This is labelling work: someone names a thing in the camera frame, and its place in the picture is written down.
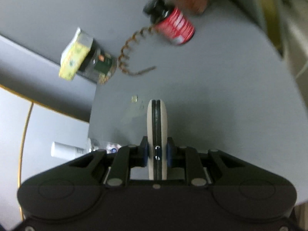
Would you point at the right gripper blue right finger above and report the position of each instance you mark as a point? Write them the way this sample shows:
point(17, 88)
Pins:
point(171, 148)

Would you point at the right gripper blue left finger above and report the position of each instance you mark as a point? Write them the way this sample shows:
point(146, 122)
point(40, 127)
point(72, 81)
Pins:
point(143, 152)

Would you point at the beige compact case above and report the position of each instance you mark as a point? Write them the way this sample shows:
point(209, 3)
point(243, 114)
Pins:
point(157, 134)

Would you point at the small clear pill bottle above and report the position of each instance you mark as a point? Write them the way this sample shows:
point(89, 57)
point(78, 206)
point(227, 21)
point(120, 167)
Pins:
point(109, 147)

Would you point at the brown wavy headband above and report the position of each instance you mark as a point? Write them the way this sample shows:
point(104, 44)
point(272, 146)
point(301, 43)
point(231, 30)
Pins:
point(130, 46)

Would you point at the grey bedside nightstand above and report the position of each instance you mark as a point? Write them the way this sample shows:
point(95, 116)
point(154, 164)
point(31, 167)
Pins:
point(226, 89)

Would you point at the white spray bottle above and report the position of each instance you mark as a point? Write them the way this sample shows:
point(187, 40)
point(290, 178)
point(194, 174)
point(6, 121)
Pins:
point(67, 152)

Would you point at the clear glass jar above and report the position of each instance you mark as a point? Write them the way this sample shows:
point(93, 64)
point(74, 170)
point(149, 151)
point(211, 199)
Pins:
point(98, 66)

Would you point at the yellow tissue box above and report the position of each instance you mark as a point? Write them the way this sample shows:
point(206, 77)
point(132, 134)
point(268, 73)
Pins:
point(74, 54)

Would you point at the red supplement bottle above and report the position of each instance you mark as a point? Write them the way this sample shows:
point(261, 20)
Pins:
point(169, 20)

